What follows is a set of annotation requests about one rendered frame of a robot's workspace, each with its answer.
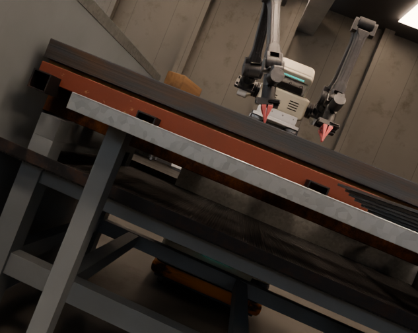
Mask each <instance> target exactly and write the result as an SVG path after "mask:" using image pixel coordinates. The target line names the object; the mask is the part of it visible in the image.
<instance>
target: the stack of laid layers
mask: <svg viewBox="0 0 418 333"><path fill-rule="evenodd" d="M44 56H45V57H46V58H48V59H50V60H52V61H55V62H58V63H60V64H62V65H65V66H68V67H70V68H72V69H75V70H77V71H80V72H82V73H85V74H87V75H90V76H92V77H95V78H97V79H100V80H102V81H105V82H107V83H109V84H112V85H115V86H117V87H119V88H122V89H125V90H127V91H129V92H131V93H134V94H137V95H139V96H142V97H144V98H147V99H149V100H152V101H154V102H157V103H159V104H162V105H164V106H167V107H169V108H172V109H174V110H177V111H179V112H181V113H184V114H187V115H188V116H191V117H194V118H197V119H198V120H201V121H204V122H207V123H208V124H211V125H214V126H217V127H218V128H221V129H223V130H226V131H229V132H231V133H234V134H236V135H239V136H241V137H244V138H246V139H249V140H251V141H254V142H256V143H259V144H261V145H264V146H266V147H269V148H270V149H273V150H276V151H278V152H280V153H283V154H286V155H288V156H290V157H293V158H296V159H298V160H300V161H303V162H306V163H308V164H310V165H313V166H315V167H318V168H320V169H323V170H326V171H328V172H330V173H333V174H336V175H338V176H340V177H343V178H346V179H348V180H350V181H353V182H356V183H357V184H360V185H362V186H365V187H367V188H370V189H372V190H375V191H377V192H380V193H382V194H385V195H387V196H390V197H392V198H395V199H397V200H400V201H402V202H405V203H407V204H409V205H412V206H415V207H418V184H416V183H414V182H412V181H409V180H406V179H404V178H401V177H399V176H396V175H394V174H391V173H389V172H386V171H384V170H381V169H379V168H376V167H374V166H371V165H368V164H366V163H363V162H361V161H358V160H356V159H353V158H351V157H348V156H346V155H343V154H341V153H338V152H336V151H333V150H331V149H328V148H326V147H323V146H321V145H318V144H316V143H313V142H311V141H308V140H306V139H303V138H301V137H298V136H296V135H293V134H291V133H288V132H285V131H283V130H281V129H278V128H275V127H273V126H270V125H268V124H265V123H263V122H260V121H258V120H255V119H253V118H250V117H247V116H245V115H243V114H240V113H237V112H235V111H233V110H230V109H228V108H225V107H223V106H220V105H218V104H215V103H213V102H210V101H208V100H205V99H202V98H199V97H198V96H195V95H192V94H190V93H188V92H185V91H182V90H180V89H177V88H175V87H172V86H170V85H167V84H164V83H161V82H160V81H157V80H154V79H152V78H150V77H147V76H144V75H142V74H140V73H137V72H134V71H132V70H130V69H126V68H124V67H122V66H119V65H116V64H115V63H112V62H109V61H106V60H105V59H102V58H99V57H96V56H95V55H92V54H89V53H86V52H84V51H81V50H78V49H77V48H74V47H71V46H68V45H67V44H64V43H61V42H58V41H57V40H54V39H50V42H49V44H48V47H47V49H46V52H45V54H44Z"/></svg>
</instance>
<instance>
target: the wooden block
mask: <svg viewBox="0 0 418 333"><path fill-rule="evenodd" d="M164 83H166V84H167V85H170V86H173V87H176V88H177V89H180V90H183V91H186V92H188V93H191V94H194V95H196V96H198V97H199V96H200V94H201V91H202V89H201V88H199V87H198V86H197V85H196V84H195V83H194V82H192V81H191V80H190V79H188V78H187V77H186V76H185V75H181V74H179V73H175V72H172V71H168V73H167V76H166V78H165V80H164Z"/></svg>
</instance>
